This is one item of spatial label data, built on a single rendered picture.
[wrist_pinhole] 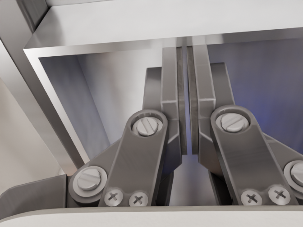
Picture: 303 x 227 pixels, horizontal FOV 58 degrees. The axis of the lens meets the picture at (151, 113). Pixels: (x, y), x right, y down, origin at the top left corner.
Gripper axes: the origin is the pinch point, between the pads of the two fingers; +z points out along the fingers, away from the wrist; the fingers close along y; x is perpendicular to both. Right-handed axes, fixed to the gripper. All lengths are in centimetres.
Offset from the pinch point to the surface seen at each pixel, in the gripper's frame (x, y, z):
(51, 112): -2.9, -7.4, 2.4
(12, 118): -96, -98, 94
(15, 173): -155, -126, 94
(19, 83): -2.4, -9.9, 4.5
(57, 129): -4.4, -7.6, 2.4
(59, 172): -50, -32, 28
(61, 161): -10.7, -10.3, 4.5
